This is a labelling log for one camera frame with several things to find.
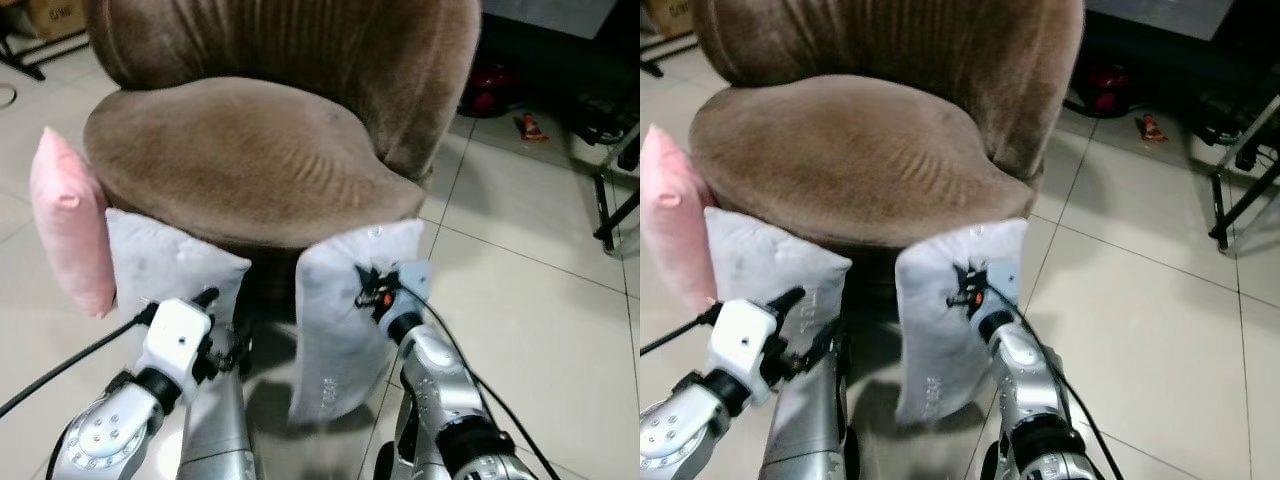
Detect white pillow with grey print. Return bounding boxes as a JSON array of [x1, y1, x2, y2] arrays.
[[893, 217, 1030, 427], [287, 218, 427, 427]]

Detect white square pillow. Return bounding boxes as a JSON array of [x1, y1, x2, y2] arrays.
[[704, 206, 854, 346], [104, 207, 253, 353]]

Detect pink pillow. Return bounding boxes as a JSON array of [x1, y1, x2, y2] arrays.
[[29, 126, 118, 320], [640, 123, 718, 314]]

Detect brown velvet sofa chair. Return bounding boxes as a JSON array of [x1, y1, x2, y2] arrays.
[[688, 0, 1087, 251], [82, 0, 483, 253]]

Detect red round appliance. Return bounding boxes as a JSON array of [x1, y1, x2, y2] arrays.
[[459, 60, 518, 118], [1083, 60, 1138, 118]]

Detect black stand legs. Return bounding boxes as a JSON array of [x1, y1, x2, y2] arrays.
[[640, 30, 700, 78], [0, 30, 93, 82]]

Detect dark table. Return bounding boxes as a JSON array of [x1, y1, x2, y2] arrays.
[[478, 0, 641, 151], [1083, 0, 1280, 151]]

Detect cardboard box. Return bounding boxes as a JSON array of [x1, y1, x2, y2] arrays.
[[644, 0, 697, 37], [24, 0, 90, 42]]

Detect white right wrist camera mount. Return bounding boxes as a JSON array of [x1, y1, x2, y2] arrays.
[[394, 261, 434, 303], [984, 257, 1022, 302]]

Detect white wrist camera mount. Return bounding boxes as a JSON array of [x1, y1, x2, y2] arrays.
[[139, 297, 214, 403], [706, 297, 783, 403], [394, 261, 434, 303], [984, 257, 1022, 302]]

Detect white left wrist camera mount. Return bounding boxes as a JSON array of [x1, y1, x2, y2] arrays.
[[139, 297, 214, 403], [706, 297, 783, 403]]

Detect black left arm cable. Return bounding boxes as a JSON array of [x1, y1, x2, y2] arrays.
[[0, 303, 161, 420], [640, 302, 724, 358]]

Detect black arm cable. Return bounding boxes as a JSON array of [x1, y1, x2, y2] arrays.
[[640, 302, 724, 358], [985, 282, 1128, 480], [0, 303, 161, 420], [400, 283, 563, 480]]

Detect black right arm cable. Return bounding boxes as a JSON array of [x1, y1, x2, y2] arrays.
[[400, 283, 563, 480], [985, 282, 1128, 480]]

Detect black metal frame glass table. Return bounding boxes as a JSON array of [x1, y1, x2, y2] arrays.
[[1204, 95, 1280, 253], [591, 122, 641, 253]]

